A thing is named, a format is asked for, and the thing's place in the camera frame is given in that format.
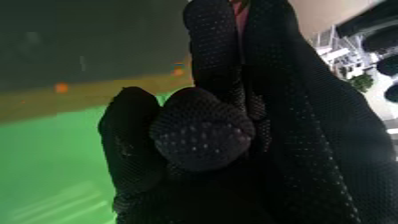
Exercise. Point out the dark mat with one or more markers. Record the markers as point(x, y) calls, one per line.
point(90, 40)

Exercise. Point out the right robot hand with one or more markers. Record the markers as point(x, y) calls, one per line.
point(278, 140)

